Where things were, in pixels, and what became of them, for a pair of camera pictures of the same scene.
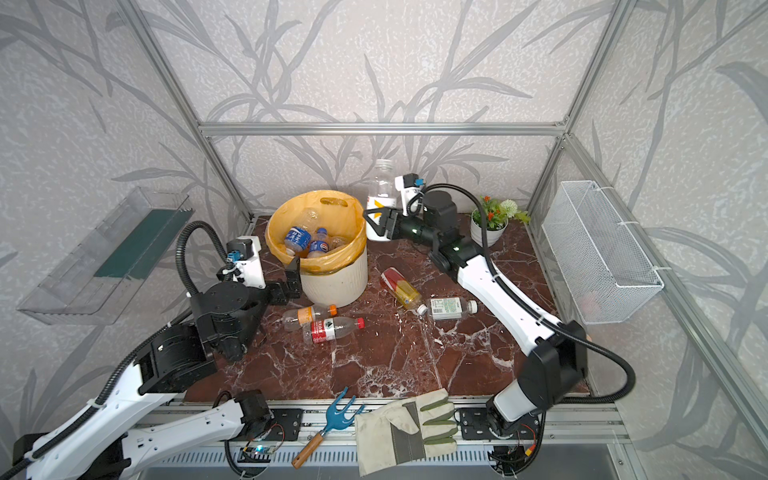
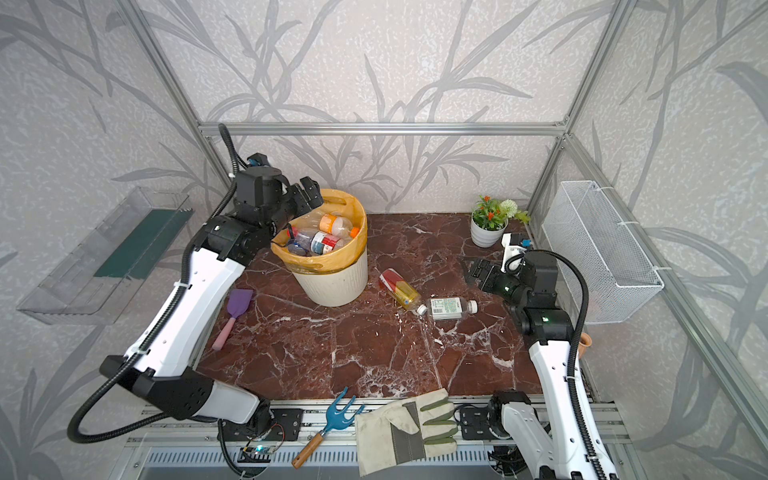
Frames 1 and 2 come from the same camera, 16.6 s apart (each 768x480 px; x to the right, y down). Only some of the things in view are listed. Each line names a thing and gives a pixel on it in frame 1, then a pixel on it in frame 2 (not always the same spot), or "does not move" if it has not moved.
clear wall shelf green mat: [101, 279] does not move
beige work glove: [406, 431] does not move
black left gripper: [291, 280] to [298, 196]
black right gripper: [390, 224] to [489, 278]
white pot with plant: [497, 215] does not move
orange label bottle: [293, 319] to [334, 224]
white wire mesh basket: [606, 268] does not move
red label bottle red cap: [329, 329] to [318, 242]
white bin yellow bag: [326, 231] does not move
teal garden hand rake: [334, 420] does not move
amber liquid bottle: [393, 281] does not move
